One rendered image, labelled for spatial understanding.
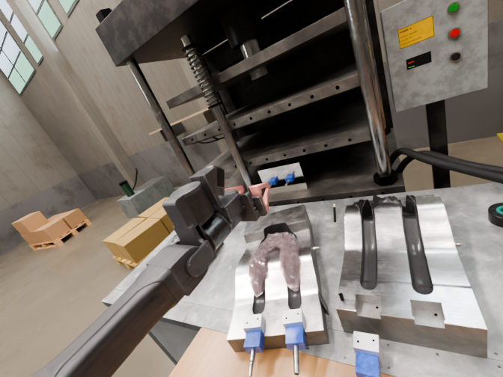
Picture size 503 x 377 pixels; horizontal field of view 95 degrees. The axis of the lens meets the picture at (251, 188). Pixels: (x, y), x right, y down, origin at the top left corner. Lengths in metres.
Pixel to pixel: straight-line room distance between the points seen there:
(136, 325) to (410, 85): 1.21
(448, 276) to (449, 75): 0.82
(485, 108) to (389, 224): 2.80
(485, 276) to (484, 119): 2.81
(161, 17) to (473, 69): 1.32
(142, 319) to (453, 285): 0.60
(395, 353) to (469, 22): 1.09
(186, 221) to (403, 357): 0.54
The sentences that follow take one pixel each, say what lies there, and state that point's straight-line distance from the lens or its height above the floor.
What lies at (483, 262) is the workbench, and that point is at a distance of 0.86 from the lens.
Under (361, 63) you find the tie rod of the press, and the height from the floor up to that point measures 1.33.
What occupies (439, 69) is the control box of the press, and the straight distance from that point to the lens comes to 1.25.
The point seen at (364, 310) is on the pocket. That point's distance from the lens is 0.67.
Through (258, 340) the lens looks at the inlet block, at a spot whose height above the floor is 0.87.
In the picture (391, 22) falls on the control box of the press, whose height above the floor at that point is 1.42.
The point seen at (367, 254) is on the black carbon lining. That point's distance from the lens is 0.76.
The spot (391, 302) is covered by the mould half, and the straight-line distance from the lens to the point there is 0.64.
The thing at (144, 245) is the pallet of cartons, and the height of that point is 0.26.
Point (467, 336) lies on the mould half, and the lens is 0.65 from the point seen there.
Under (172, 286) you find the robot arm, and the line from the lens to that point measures 0.37.
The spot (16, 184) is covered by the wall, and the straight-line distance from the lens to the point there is 10.27.
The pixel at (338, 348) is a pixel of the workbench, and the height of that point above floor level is 0.80.
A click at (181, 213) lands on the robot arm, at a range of 0.39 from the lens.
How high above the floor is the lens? 1.40
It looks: 22 degrees down
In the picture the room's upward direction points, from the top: 24 degrees counter-clockwise
